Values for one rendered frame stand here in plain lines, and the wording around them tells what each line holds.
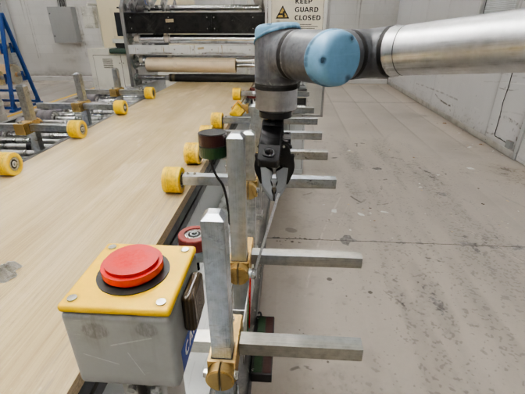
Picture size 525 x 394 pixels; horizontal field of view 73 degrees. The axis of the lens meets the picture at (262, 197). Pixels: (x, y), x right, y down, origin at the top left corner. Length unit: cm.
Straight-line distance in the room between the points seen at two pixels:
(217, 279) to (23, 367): 32
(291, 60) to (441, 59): 24
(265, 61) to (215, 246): 38
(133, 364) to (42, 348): 46
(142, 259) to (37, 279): 64
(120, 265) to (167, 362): 7
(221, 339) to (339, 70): 50
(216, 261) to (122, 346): 31
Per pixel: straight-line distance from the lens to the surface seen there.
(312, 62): 64
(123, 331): 25
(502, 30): 63
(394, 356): 189
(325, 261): 90
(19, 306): 83
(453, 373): 193
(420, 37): 68
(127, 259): 26
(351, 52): 66
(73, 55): 1116
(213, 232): 52
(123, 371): 28
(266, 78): 74
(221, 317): 62
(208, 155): 73
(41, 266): 92
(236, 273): 84
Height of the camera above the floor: 137
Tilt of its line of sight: 26 degrees down
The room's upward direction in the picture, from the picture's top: straight up
